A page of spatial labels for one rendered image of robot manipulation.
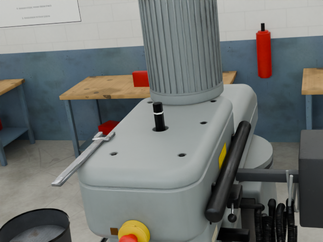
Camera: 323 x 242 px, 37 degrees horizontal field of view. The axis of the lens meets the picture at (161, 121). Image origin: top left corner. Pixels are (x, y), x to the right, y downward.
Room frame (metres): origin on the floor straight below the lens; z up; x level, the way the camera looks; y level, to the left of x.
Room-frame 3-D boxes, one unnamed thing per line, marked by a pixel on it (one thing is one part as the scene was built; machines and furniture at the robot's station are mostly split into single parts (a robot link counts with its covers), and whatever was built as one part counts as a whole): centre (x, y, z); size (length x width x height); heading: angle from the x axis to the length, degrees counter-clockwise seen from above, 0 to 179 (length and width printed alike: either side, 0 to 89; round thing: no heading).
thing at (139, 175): (1.02, 0.00, 1.81); 0.47 x 0.26 x 0.16; 161
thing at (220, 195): (0.99, -0.15, 1.79); 0.45 x 0.04 x 0.04; 161
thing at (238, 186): (1.03, -0.15, 1.66); 0.12 x 0.04 x 0.04; 161
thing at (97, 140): (0.90, 0.17, 1.89); 0.24 x 0.04 x 0.01; 161
